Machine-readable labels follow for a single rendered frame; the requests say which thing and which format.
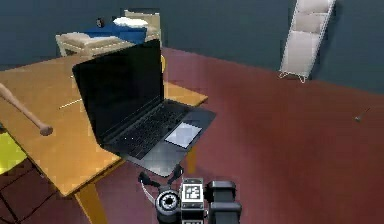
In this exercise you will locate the white leaning ladder shelf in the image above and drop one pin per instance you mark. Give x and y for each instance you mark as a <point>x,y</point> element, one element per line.
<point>305,40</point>

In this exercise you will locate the black laptop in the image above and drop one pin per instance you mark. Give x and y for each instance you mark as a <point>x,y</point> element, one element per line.
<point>123,90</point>

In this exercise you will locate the thin yellow pencil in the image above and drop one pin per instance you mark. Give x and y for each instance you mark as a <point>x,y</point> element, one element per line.
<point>70,104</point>

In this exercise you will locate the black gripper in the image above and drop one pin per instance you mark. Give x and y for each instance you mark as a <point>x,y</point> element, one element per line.
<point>168,204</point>

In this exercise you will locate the small black alarm clock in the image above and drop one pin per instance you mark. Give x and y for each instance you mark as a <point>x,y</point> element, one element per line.
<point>100,22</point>

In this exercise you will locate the wooden baseball bat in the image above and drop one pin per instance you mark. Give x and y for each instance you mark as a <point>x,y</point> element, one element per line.
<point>23,111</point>

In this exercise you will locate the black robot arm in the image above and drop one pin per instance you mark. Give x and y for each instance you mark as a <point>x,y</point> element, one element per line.
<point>221,203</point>

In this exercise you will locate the white pillow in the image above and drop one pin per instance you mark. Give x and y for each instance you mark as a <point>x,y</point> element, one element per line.
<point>130,22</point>

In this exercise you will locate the orange wooden table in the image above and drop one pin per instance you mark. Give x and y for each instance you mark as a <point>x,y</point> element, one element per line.
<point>50,150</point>

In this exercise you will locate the blue bed with beige frame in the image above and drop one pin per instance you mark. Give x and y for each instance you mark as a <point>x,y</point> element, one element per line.
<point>100,38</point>

